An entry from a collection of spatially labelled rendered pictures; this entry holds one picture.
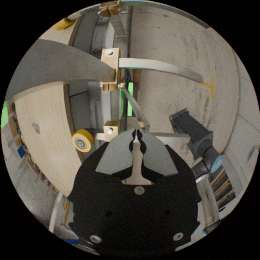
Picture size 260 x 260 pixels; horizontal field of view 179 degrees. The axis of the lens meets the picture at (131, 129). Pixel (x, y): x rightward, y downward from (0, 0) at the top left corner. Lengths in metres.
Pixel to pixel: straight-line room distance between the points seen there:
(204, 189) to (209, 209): 0.19
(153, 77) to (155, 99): 0.28
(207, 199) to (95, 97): 0.97
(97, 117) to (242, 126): 2.87
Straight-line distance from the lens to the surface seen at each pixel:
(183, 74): 0.31
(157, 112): 1.22
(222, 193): 3.33
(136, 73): 1.06
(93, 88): 0.56
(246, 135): 2.71
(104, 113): 0.56
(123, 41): 0.49
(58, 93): 0.33
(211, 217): 0.72
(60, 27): 0.42
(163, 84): 1.18
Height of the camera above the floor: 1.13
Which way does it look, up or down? 62 degrees down
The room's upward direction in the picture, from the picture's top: 175 degrees counter-clockwise
